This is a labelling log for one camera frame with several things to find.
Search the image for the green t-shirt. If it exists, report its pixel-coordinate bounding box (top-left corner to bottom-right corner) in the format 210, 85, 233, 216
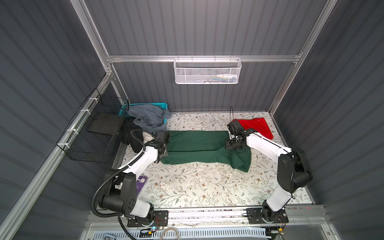
161, 131, 252, 173

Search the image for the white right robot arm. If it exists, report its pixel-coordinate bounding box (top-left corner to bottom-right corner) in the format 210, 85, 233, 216
226, 120, 313, 224

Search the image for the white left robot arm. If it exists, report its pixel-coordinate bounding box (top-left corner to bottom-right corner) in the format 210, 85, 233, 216
91, 131, 170, 223

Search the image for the white t-shirt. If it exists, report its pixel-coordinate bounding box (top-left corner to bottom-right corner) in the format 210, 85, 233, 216
143, 132, 156, 144

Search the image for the grey t-shirt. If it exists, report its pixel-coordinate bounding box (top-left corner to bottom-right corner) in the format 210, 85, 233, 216
128, 104, 172, 133

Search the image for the folded red t-shirt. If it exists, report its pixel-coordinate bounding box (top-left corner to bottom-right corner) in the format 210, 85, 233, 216
233, 118, 274, 140

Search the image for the black t-shirt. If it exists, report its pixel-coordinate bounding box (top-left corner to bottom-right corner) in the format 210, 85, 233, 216
121, 117, 144, 153

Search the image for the teal plastic laundry basket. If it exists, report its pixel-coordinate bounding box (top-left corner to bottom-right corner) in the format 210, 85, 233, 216
118, 103, 172, 125

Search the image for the small white card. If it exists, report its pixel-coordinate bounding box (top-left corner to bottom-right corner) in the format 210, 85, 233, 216
159, 182, 171, 191

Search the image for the purple booklet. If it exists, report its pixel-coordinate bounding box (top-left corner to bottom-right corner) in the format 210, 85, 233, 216
136, 175, 148, 195

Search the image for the black corrugated cable conduit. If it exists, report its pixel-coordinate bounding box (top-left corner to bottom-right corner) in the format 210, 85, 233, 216
90, 128, 157, 240

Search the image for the black wire mesh basket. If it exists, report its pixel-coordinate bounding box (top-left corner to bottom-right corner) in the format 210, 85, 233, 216
57, 90, 129, 164

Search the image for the white wire mesh basket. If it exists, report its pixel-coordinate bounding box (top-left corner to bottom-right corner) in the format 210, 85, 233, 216
173, 57, 242, 85

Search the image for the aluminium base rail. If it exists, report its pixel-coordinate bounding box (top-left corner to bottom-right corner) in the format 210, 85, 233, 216
84, 205, 331, 231

